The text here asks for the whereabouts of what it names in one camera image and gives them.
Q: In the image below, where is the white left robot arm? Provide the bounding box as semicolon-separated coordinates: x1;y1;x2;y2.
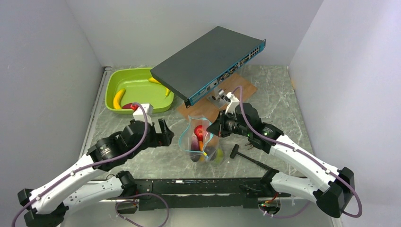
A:
17;119;174;227

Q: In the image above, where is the purple toy eggplant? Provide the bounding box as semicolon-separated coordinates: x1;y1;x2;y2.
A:
189;137;201;162

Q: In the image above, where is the dark grey network switch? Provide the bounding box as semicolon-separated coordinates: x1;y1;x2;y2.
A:
150;26;266;108

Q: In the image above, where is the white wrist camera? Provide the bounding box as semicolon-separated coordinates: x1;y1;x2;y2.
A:
223;92;240;117
131;103;153;124

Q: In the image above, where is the wooden board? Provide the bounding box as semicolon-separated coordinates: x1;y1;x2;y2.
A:
177;73;257;122

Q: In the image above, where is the dark red toy fruit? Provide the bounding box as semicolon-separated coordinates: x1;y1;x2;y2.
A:
122;103;132;109

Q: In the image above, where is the red toy apple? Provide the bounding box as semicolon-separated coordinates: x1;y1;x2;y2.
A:
193;125;205;141

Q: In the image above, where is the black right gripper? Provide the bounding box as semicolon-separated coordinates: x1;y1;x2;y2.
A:
207;109;251;137

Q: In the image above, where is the clear zip top bag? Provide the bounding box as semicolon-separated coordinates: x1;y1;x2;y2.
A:
178;116;225;164

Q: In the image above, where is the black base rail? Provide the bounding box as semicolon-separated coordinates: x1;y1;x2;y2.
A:
118;177;277;211

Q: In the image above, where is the black rubber mallet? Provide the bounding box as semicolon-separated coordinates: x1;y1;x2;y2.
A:
229;144;271;171

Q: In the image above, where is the yellow toy banana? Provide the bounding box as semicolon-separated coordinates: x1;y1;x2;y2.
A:
148;77;171;97
113;88;126;110

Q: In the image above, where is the orange toy mango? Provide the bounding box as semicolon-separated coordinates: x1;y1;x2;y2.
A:
198;140;205;162

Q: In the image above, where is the green toy pear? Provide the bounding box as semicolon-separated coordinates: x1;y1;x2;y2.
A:
214;148;224;163

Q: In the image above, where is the lime green plastic tray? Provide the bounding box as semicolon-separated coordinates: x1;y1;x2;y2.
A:
105;68;174;114

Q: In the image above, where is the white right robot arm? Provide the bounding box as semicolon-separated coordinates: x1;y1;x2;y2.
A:
207;103;363;218

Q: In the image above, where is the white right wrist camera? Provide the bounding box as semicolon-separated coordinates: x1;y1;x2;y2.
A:
223;92;240;117

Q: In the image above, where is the metal stand bracket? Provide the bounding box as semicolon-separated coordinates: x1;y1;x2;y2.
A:
207;87;230;108

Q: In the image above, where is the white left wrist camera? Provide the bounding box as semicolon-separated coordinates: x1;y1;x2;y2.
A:
131;103;153;124

